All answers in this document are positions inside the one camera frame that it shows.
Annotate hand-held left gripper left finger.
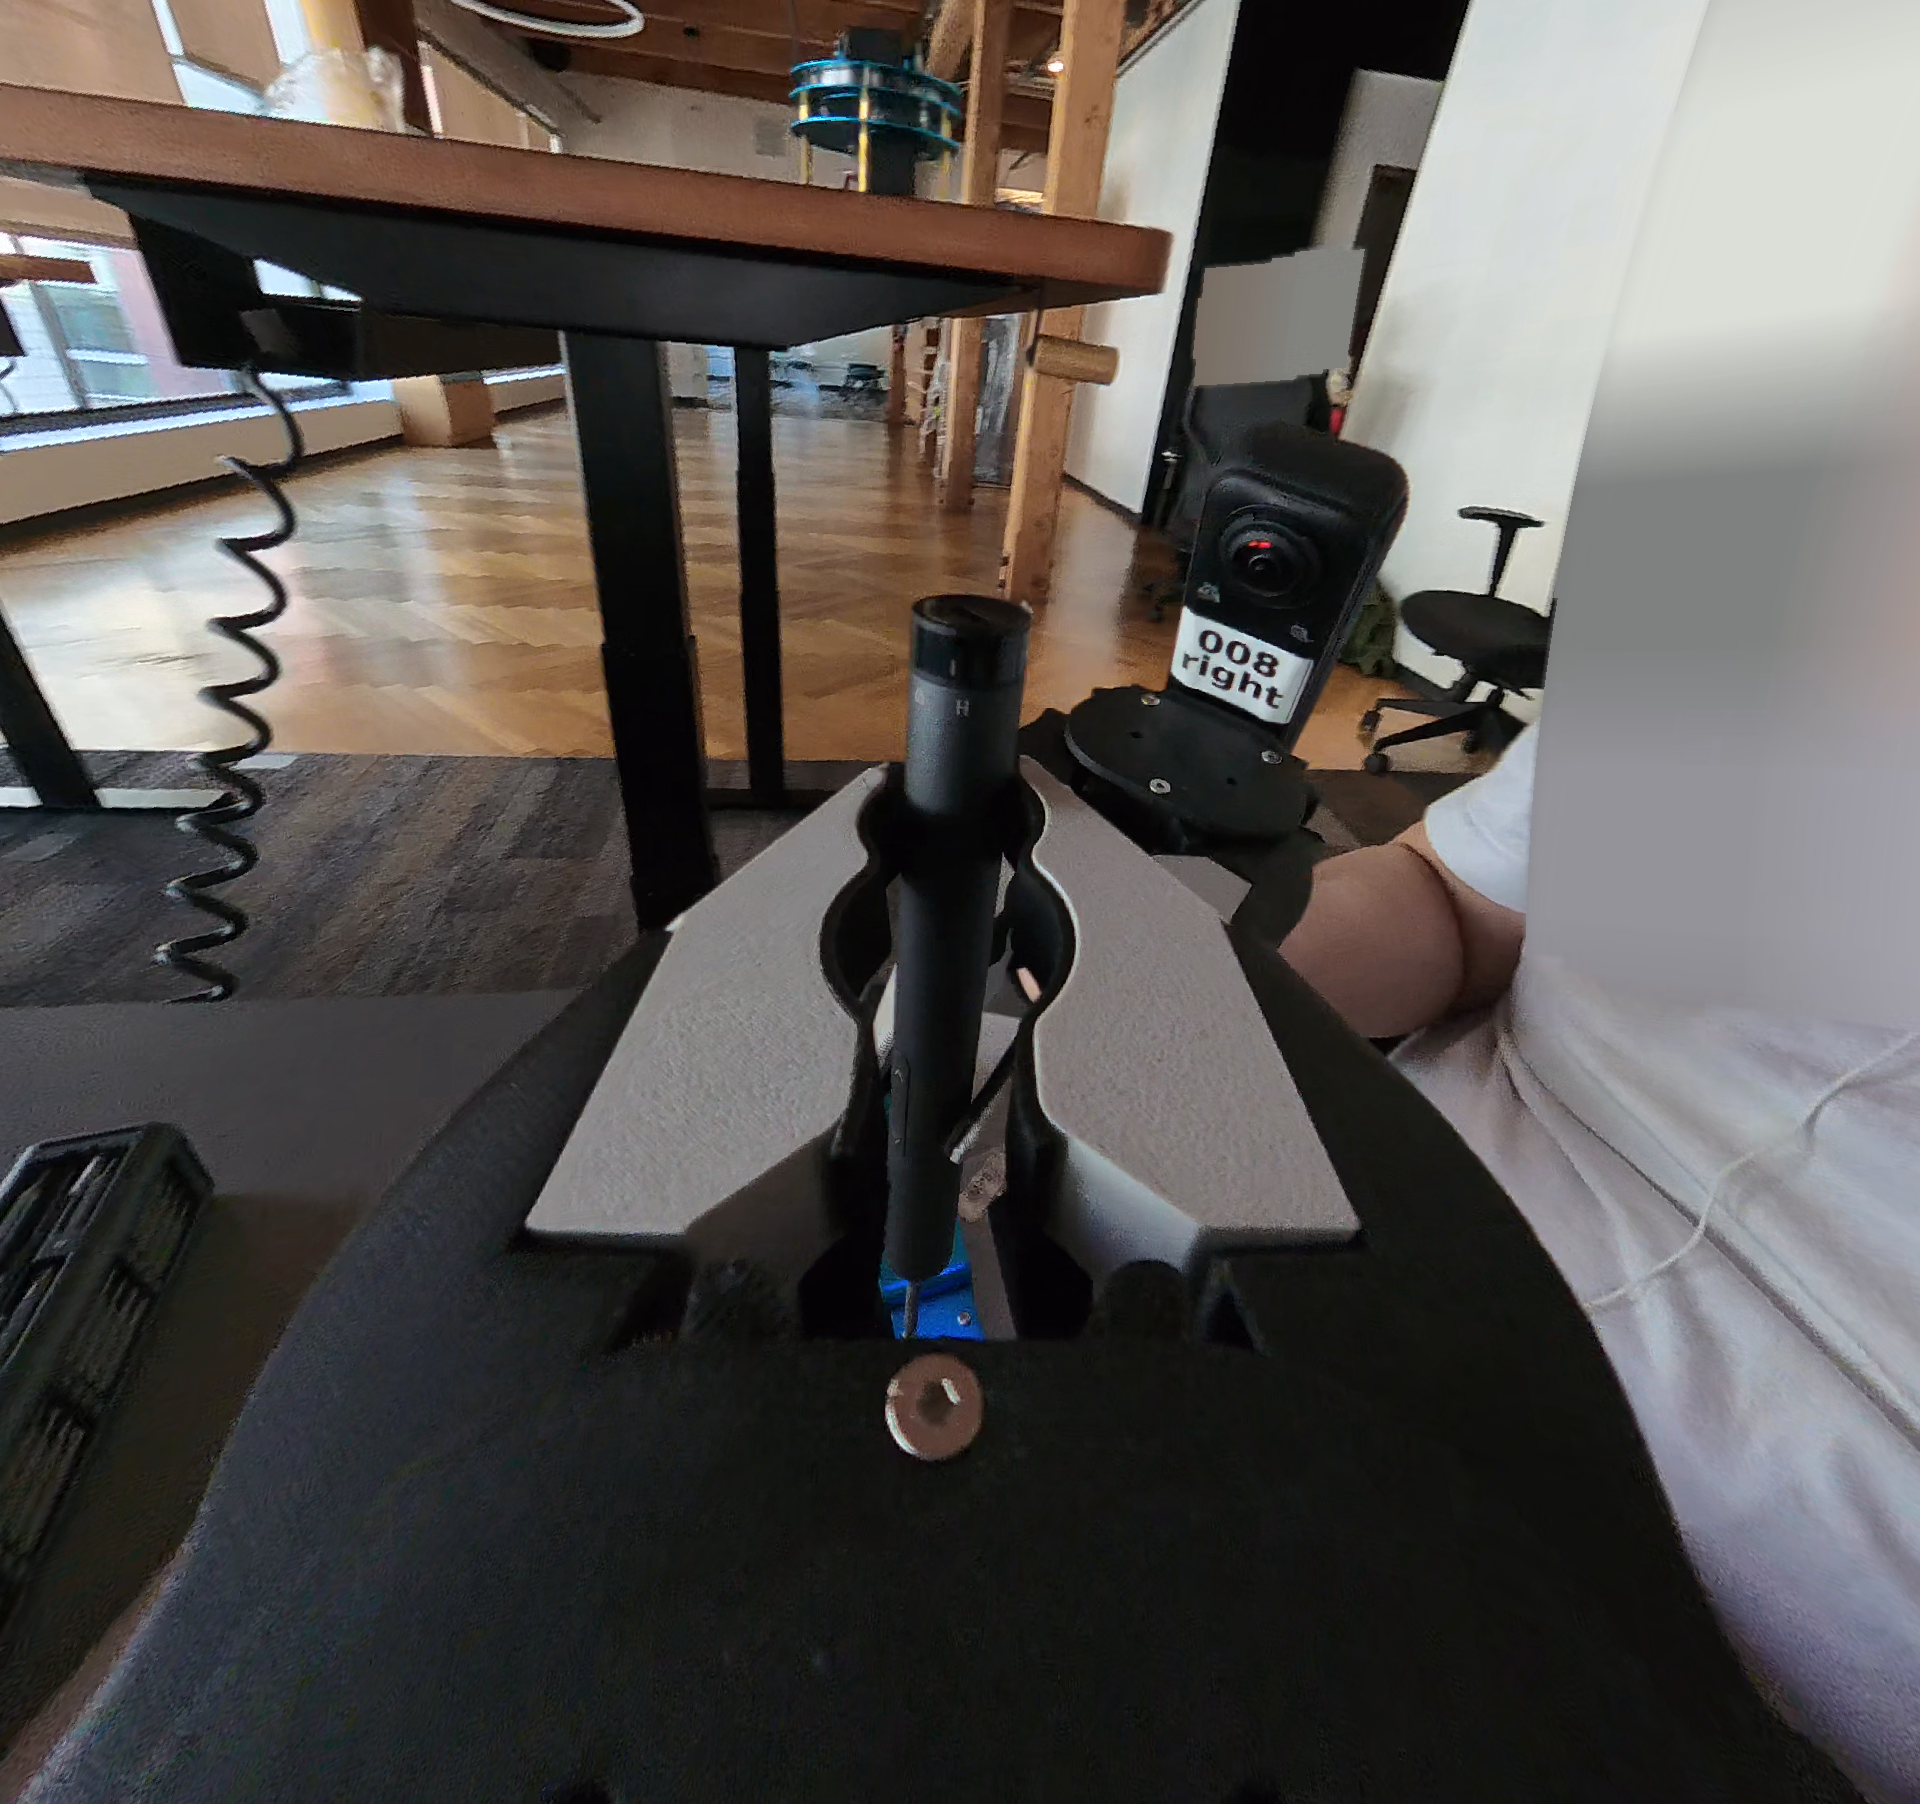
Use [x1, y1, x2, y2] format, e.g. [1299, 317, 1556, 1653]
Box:
[521, 763, 907, 1252]

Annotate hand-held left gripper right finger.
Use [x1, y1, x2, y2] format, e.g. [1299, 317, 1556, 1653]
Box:
[961, 763, 1367, 1280]

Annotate black electric screwdriver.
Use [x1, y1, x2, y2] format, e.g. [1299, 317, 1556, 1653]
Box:
[877, 595, 1038, 1339]

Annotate blue metal servo bracket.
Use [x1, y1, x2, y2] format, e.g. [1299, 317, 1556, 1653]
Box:
[881, 1240, 985, 1340]

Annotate person's right forearm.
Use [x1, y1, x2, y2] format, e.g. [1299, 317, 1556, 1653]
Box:
[1277, 821, 1535, 1041]

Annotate wooden standing desk black legs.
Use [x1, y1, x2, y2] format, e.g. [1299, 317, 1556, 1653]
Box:
[0, 251, 106, 811]
[0, 83, 1175, 936]

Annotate black office chair with armrest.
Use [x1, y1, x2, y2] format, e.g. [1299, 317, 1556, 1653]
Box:
[1361, 506, 1555, 778]

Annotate black screwdriver bit case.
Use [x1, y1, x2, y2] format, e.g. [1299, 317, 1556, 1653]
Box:
[0, 1122, 214, 1626]

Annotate blue tiered robot chassis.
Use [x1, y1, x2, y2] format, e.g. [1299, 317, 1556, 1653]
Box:
[790, 28, 965, 198]

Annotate crumpled clear plastic wrap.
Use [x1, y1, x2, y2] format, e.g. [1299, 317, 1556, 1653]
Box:
[263, 46, 407, 127]

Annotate thin white cord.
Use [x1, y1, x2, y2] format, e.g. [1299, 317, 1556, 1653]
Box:
[1588, 1030, 1920, 1311]

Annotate thick wooden post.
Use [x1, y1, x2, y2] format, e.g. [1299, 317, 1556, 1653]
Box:
[937, 0, 1041, 515]
[1001, 0, 1149, 606]

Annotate black coiled cable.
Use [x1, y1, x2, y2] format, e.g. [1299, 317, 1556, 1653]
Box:
[159, 362, 310, 1006]

